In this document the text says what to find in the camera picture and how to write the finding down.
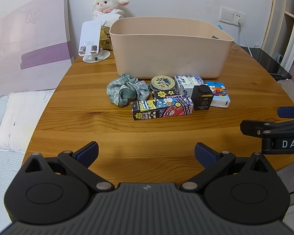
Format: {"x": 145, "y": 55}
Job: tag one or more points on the round illustrated tin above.
{"x": 163, "y": 83}

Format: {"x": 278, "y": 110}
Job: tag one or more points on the yellow tissue box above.
{"x": 105, "y": 39}

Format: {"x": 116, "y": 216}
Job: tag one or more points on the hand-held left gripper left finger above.
{"x": 87, "y": 152}

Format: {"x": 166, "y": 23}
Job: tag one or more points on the green checked scrunchie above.
{"x": 125, "y": 90}

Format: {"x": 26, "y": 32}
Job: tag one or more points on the white shelf unit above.
{"x": 288, "y": 19}

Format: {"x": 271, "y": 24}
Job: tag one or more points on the beige plastic storage bin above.
{"x": 166, "y": 53}

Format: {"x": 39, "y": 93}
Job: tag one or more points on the white pillow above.
{"x": 22, "y": 122}

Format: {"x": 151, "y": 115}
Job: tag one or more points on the white phone stand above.
{"x": 90, "y": 34}

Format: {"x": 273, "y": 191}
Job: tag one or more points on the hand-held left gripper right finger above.
{"x": 205, "y": 153}

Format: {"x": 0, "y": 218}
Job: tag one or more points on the white tissue paper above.
{"x": 110, "y": 17}

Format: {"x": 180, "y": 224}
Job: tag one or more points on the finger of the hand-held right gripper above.
{"x": 290, "y": 112}
{"x": 252, "y": 127}

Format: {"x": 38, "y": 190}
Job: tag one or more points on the blue orange tissue pack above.
{"x": 220, "y": 94}

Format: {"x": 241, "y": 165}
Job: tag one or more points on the small black starred box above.
{"x": 165, "y": 93}

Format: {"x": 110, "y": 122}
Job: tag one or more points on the blue and white patterned box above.
{"x": 186, "y": 84}

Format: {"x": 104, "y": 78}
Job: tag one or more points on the white plush lamb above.
{"x": 107, "y": 1}

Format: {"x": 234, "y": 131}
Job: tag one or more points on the white wall socket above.
{"x": 229, "y": 16}

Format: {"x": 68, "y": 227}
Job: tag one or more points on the light patterned bed sheet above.
{"x": 5, "y": 171}

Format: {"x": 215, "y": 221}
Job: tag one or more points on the black glass side table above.
{"x": 267, "y": 60}

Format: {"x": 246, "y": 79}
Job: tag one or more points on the white quilted cushion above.
{"x": 288, "y": 90}

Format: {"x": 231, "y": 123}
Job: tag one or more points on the long colourful cartoon box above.
{"x": 161, "y": 109}

